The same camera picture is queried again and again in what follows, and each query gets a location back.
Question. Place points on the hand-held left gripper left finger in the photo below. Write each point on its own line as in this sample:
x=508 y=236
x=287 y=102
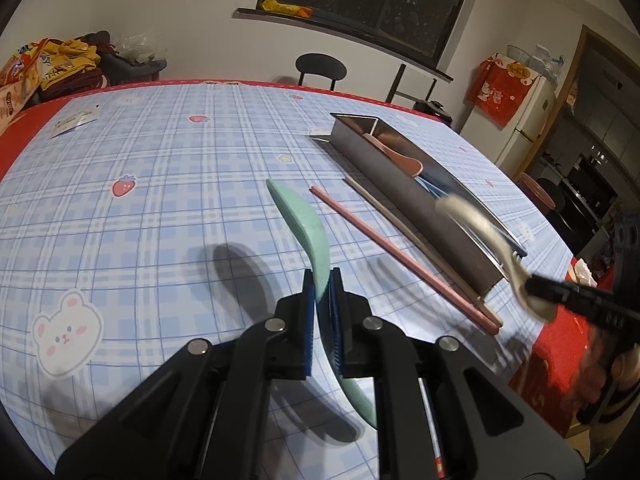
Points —
x=306 y=330

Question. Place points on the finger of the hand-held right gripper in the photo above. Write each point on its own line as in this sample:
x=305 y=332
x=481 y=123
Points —
x=560 y=291

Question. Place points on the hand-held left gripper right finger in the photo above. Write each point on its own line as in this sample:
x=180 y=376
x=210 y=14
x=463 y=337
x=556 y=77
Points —
x=337 y=330

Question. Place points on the pink chopstick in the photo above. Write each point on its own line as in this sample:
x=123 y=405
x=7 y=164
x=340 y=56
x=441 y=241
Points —
x=400 y=260

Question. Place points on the green spoon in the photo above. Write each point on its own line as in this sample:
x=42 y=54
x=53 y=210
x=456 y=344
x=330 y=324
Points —
x=310 y=230

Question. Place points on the cream spoon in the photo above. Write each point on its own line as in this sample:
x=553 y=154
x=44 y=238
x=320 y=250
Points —
x=480 y=227

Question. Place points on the beige chopstick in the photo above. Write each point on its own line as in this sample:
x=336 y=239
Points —
x=400 y=230

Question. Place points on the metal utensil tray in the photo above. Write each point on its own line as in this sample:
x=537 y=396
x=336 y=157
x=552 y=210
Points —
x=400 y=180

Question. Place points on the pink spoon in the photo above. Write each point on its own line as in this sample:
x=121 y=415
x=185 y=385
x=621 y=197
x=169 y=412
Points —
x=400 y=160

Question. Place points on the person's right hand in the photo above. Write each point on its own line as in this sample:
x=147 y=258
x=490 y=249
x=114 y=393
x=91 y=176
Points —
x=605 y=365

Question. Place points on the white crumpled tissue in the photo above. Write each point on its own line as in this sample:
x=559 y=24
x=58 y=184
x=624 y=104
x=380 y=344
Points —
x=585 y=272

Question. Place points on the black kitchen oven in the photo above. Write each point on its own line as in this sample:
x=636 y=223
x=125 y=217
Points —
x=585 y=195

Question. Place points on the blue plaid table mat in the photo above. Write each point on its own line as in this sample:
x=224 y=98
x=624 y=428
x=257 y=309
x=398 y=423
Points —
x=175 y=240

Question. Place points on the white refrigerator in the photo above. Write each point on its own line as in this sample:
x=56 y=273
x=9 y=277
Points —
x=525 y=120

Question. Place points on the clear plastic jars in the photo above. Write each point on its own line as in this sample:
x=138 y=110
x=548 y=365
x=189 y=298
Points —
x=547 y=62

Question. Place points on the red printed cloth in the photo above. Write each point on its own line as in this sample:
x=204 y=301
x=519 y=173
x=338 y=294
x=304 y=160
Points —
x=500 y=90

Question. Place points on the black metal rack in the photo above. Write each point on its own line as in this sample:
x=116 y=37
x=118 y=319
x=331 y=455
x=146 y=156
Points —
x=395 y=85

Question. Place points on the black round-back chair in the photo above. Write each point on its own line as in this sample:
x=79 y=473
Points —
x=320 y=65

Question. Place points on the black window sill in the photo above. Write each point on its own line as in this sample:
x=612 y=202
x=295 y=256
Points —
x=350 y=35

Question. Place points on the white paper tag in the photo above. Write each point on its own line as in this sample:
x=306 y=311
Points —
x=72 y=122

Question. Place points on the stool with grey cloth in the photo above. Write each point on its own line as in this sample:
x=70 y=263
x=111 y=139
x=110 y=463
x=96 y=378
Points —
x=130 y=67

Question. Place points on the yellow snack packet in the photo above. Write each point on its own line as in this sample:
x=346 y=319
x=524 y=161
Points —
x=285 y=7

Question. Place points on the clear plastic bag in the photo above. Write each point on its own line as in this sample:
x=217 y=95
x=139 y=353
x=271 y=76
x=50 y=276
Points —
x=140 y=45

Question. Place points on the pile of yellow maroon clothes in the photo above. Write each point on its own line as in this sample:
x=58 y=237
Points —
x=65 y=67

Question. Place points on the beige snack bag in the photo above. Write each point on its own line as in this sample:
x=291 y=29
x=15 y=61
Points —
x=12 y=105

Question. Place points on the orange snack bag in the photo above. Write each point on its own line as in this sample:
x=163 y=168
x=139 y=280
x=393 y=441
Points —
x=20 y=62

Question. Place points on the wooden door frame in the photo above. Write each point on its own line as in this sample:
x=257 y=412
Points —
x=570 y=75

